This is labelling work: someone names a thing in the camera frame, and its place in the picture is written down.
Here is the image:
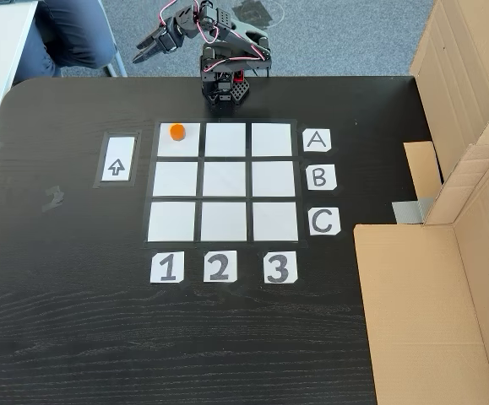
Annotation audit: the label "paper sheet number 3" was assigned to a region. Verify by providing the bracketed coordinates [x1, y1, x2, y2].
[264, 251, 299, 284]

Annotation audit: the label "grey metal leg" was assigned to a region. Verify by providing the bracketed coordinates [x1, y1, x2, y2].
[101, 44, 129, 78]

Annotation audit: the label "person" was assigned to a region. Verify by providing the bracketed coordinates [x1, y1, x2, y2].
[13, 0, 117, 88]

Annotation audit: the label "paper sheet letter C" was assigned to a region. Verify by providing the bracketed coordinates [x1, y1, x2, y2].
[308, 207, 341, 236]

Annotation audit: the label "paper sheet number 1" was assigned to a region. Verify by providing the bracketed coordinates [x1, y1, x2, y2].
[149, 251, 185, 284]

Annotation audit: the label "white nine-square grid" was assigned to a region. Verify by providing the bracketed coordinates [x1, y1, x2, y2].
[142, 117, 311, 250]

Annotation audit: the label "brown cardboard wall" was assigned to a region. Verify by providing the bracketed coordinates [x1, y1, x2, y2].
[403, 0, 489, 225]
[353, 143, 489, 405]

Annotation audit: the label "paper sheet letter B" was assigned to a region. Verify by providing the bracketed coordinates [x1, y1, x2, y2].
[306, 164, 338, 192]

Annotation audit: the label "clear tape scraps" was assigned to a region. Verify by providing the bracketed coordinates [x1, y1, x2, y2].
[40, 185, 66, 214]

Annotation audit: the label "paper sheet number 2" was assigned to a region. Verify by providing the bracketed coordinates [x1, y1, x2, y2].
[203, 250, 238, 284]

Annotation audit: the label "black floor tape patch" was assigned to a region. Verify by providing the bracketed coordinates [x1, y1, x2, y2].
[231, 0, 276, 31]

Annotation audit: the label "paper sheet letter A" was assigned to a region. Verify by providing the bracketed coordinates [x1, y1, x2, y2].
[302, 128, 333, 153]

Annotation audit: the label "white paper sheet with arrow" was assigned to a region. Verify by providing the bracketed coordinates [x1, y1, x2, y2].
[94, 129, 143, 189]

